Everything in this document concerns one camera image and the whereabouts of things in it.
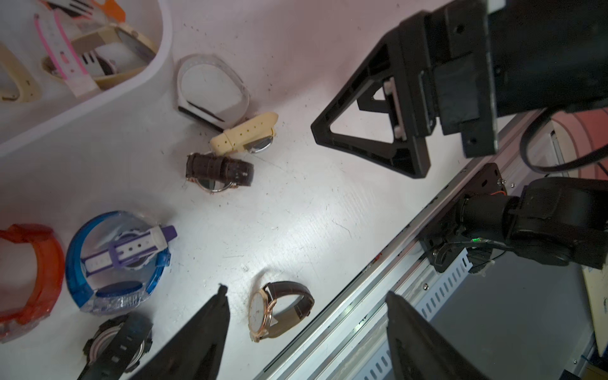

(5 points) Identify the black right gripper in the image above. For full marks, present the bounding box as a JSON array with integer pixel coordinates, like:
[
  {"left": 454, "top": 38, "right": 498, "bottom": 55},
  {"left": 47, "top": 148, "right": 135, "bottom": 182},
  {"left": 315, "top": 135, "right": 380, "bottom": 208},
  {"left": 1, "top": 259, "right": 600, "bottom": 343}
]
[{"left": 311, "top": 1, "right": 497, "bottom": 179}]

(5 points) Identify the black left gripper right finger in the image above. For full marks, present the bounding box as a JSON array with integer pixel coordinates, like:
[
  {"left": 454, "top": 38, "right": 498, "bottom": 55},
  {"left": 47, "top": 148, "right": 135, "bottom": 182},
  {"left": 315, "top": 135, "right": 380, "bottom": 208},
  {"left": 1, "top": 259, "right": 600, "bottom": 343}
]
[{"left": 386, "top": 291, "right": 487, "bottom": 380}]

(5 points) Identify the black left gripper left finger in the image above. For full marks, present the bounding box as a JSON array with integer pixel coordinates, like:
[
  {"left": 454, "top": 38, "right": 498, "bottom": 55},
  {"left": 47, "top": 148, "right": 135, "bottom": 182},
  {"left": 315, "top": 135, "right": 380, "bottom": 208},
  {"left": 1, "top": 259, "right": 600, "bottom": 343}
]
[{"left": 132, "top": 284, "right": 231, "bottom": 380}]

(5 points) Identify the cream strap watch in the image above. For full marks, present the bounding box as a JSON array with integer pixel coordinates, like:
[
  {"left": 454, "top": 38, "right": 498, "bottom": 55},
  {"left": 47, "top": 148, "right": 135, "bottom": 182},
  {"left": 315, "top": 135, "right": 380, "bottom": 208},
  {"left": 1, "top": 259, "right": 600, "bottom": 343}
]
[{"left": 209, "top": 112, "right": 279, "bottom": 156}]

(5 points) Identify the large beige square watch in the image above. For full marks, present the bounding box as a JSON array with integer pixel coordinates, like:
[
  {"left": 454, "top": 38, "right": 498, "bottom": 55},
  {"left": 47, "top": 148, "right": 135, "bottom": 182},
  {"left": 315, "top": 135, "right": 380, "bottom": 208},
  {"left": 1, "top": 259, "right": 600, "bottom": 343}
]
[{"left": 40, "top": 23, "right": 160, "bottom": 92}]

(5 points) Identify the orange white band watch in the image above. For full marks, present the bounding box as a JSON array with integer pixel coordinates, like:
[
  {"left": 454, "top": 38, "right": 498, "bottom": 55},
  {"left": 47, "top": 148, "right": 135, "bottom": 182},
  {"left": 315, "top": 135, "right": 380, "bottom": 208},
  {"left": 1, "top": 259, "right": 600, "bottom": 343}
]
[{"left": 91, "top": 0, "right": 126, "bottom": 23}]

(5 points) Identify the pink white kids watch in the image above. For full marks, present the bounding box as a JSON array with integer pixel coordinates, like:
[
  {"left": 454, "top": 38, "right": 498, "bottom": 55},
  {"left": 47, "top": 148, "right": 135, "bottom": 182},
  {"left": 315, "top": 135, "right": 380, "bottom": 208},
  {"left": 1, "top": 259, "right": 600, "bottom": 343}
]
[{"left": 34, "top": 10, "right": 101, "bottom": 98}]

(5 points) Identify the tan loop strap watch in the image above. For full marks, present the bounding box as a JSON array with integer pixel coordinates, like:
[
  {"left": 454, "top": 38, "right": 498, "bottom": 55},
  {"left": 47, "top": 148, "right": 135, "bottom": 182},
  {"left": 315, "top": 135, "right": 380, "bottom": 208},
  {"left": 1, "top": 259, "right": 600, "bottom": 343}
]
[{"left": 1, "top": 43, "right": 42, "bottom": 103}]

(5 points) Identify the beige strap watch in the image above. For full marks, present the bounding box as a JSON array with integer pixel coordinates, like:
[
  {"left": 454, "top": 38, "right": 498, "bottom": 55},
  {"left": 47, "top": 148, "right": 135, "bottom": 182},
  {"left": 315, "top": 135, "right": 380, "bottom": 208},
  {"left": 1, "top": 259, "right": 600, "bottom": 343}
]
[{"left": 44, "top": 0, "right": 94, "bottom": 18}]

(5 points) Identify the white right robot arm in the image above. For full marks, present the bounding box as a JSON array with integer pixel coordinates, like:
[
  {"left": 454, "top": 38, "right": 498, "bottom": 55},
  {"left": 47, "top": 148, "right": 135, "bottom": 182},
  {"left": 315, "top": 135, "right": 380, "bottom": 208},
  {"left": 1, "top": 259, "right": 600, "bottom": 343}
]
[{"left": 311, "top": 1, "right": 607, "bottom": 272}]

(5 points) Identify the black digital watch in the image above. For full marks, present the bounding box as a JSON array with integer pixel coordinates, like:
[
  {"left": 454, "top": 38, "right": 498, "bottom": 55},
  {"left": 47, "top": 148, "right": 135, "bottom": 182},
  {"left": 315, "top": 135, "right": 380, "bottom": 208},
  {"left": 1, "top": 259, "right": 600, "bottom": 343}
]
[{"left": 79, "top": 313, "right": 153, "bottom": 379}]

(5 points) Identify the blue translucent watch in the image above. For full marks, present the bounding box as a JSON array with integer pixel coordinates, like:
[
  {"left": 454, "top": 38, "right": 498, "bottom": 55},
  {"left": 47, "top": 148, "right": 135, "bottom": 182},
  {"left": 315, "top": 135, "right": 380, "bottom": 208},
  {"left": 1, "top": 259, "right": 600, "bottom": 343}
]
[{"left": 65, "top": 211, "right": 178, "bottom": 316}]

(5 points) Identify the red translucent watch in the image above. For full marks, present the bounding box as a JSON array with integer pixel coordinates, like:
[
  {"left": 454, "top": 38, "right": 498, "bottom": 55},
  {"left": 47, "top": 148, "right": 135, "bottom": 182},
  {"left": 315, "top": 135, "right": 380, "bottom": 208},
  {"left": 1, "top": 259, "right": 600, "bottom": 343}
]
[{"left": 0, "top": 222, "right": 67, "bottom": 345}]

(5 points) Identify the dark brown leather watch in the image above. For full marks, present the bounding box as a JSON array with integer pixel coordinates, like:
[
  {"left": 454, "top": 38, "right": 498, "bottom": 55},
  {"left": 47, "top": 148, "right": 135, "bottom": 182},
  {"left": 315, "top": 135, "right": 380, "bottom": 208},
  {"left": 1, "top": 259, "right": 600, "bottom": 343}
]
[{"left": 185, "top": 153, "right": 254, "bottom": 193}]

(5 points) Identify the white plastic storage box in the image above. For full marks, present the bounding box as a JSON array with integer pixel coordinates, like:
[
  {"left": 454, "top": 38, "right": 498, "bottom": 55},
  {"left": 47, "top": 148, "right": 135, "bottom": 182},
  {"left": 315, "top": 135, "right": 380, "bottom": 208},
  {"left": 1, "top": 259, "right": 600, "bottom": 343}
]
[{"left": 1, "top": 1, "right": 174, "bottom": 156}]

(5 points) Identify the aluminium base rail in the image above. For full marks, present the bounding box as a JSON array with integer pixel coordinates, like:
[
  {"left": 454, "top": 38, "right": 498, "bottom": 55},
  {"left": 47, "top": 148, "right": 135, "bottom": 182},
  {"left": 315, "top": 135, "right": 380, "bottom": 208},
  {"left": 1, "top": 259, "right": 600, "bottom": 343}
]
[{"left": 259, "top": 112, "right": 596, "bottom": 379}]

